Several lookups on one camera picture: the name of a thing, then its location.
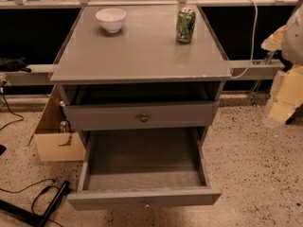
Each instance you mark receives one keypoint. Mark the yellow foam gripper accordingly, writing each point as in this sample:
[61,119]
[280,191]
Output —
[294,40]

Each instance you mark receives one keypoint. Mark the grey drawer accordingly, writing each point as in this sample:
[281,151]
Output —
[141,116]
[144,168]

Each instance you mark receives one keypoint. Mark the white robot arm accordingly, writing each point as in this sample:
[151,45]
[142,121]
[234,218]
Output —
[287,89]

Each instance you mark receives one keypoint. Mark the grey top drawer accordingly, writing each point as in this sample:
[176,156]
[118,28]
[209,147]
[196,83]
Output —
[141,116]

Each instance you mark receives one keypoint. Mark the grey drawer cabinet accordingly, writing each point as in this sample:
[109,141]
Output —
[141,64]

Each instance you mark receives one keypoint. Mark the metal diagonal pole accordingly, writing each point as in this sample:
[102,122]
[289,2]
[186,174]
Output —
[258,82]

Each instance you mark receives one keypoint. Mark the green soda can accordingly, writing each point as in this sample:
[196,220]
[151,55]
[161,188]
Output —
[186,19]

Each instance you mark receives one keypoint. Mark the white ceramic bowl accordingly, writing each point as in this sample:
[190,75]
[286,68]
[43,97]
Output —
[111,19]

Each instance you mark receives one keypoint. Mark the cardboard box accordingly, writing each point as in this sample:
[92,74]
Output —
[55,142]

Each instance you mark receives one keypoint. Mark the metal rail frame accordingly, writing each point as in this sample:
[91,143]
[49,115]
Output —
[237,27]

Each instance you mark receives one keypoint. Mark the black cloth on rail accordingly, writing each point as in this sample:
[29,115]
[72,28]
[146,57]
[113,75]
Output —
[13,65]

